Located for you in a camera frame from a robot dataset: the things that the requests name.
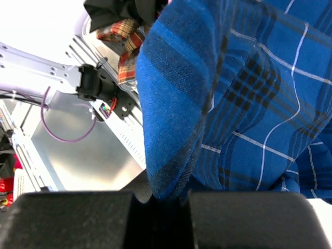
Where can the black shirt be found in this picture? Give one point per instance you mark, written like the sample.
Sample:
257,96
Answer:
106,12

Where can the white slotted cable duct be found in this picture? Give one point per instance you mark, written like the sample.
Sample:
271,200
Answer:
130,134

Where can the aluminium front rail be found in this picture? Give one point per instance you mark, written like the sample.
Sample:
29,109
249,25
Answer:
111,77

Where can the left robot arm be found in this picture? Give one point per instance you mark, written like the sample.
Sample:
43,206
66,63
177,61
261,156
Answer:
26,77

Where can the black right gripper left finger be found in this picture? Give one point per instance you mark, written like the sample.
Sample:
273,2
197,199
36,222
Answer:
81,219

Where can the red plaid shirt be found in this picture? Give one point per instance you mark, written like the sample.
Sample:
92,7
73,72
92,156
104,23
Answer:
127,33

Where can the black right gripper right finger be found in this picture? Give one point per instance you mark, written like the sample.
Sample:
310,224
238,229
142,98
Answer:
250,220

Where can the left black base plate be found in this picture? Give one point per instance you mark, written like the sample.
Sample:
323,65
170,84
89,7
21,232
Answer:
120,104

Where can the grey plastic bin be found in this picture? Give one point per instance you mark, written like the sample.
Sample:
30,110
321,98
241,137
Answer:
108,51

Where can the blue shirt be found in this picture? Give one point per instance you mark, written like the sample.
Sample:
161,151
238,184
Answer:
237,95

